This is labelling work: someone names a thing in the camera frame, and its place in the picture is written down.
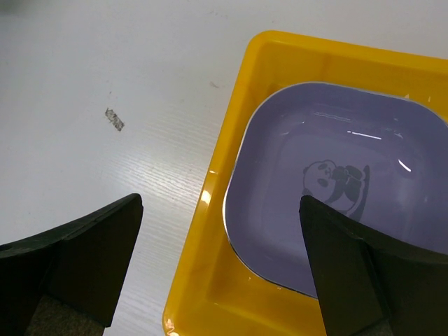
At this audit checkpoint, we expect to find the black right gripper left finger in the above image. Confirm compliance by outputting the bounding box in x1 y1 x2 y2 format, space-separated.
1 193 143 335

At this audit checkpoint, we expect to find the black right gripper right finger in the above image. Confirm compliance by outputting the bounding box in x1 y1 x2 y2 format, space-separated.
299 196 447 335

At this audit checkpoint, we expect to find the purple panda plate back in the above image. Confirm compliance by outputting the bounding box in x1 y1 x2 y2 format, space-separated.
223 82 447 297

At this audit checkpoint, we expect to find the yellow plastic bin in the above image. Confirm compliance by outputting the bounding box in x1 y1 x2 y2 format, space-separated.
162 31 447 335

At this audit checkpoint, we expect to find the grey sticker residue mark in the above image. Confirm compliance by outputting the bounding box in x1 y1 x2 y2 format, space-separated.
104 108 125 132

